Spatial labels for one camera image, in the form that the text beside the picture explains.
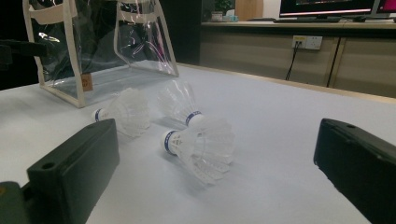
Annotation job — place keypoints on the wooden door panel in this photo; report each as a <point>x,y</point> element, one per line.
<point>249,9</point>

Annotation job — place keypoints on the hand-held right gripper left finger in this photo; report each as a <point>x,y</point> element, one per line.
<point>74,174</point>

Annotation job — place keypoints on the white wall socket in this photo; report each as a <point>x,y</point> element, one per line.
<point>313,43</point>

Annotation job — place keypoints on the long wooden counter desk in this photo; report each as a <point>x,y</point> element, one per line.
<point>249,56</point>

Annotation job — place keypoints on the black computer monitor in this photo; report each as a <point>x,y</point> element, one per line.
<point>327,6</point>

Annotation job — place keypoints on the black keyboard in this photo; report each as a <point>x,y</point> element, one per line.
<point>306,20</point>

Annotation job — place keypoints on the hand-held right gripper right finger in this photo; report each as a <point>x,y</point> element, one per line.
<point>361,165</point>

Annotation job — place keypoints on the black computer mouse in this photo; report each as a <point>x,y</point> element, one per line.
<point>360,19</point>

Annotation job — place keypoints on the green potted plant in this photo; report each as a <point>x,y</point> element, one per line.
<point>224,4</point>

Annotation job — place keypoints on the white shuttlecock with blue band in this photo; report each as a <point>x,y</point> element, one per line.
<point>177,143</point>
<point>130,112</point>
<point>179,102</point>

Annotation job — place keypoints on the small grey pot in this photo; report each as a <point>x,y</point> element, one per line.
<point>217,16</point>

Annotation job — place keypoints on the transparent bag with beige trim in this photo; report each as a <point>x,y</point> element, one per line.
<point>74,62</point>

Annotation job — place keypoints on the monitor with pink screen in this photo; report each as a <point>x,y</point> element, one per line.
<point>389,5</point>

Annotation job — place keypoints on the teal tissue box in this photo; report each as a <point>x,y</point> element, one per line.
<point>231,17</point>

